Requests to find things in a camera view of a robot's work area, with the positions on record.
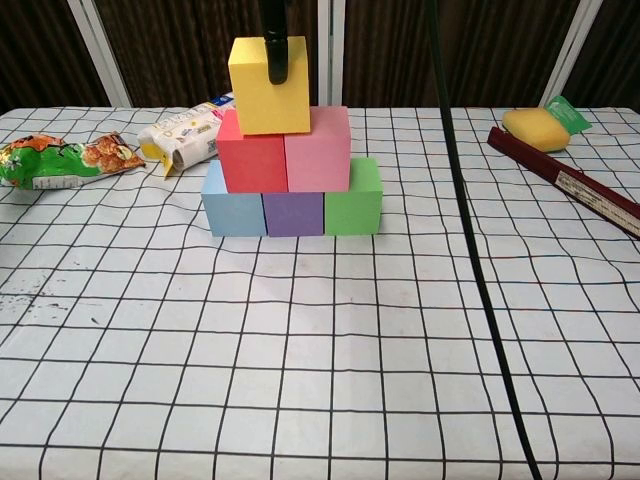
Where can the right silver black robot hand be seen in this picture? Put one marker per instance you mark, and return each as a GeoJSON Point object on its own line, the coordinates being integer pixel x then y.
{"type": "Point", "coordinates": [276, 45]}

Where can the yellow foam cube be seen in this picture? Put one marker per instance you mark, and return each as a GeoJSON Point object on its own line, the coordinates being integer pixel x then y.
{"type": "Point", "coordinates": [272, 105]}

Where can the red foam cube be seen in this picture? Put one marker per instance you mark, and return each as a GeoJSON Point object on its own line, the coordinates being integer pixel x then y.
{"type": "Point", "coordinates": [250, 160]}

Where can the pink foam cube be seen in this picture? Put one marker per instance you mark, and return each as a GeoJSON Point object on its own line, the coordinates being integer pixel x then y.
{"type": "Point", "coordinates": [320, 155]}

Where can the light blue foam cube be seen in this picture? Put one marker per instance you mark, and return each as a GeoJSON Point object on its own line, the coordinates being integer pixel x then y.
{"type": "Point", "coordinates": [235, 210]}

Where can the green foam cube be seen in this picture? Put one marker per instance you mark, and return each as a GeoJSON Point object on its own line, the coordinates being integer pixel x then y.
{"type": "Point", "coordinates": [355, 210]}

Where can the dark brown ribbed partition panel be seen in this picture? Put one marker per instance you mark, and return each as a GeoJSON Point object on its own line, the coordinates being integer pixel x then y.
{"type": "Point", "coordinates": [35, 50]}
{"type": "Point", "coordinates": [615, 50]}
{"type": "Point", "coordinates": [175, 45]}
{"type": "Point", "coordinates": [500, 50]}

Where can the white snack package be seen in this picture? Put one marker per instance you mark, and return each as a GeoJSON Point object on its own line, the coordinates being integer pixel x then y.
{"type": "Point", "coordinates": [190, 132]}

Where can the purple foam cube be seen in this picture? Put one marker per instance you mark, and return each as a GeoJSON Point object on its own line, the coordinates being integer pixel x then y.
{"type": "Point", "coordinates": [295, 215]}

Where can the green orange snack bag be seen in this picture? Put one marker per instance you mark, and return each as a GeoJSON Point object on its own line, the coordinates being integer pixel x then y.
{"type": "Point", "coordinates": [65, 160]}

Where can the yellow sponge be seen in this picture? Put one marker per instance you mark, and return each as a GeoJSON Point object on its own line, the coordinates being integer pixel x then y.
{"type": "Point", "coordinates": [535, 129]}

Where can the green sachet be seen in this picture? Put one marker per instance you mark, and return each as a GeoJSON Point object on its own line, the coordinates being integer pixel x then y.
{"type": "Point", "coordinates": [570, 115]}

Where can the dark red long box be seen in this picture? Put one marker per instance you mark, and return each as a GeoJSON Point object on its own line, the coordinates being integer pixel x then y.
{"type": "Point", "coordinates": [565, 177]}

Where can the white partition post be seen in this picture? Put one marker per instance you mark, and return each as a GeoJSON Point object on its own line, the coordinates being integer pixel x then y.
{"type": "Point", "coordinates": [570, 50]}
{"type": "Point", "coordinates": [331, 50]}
{"type": "Point", "coordinates": [101, 50]}

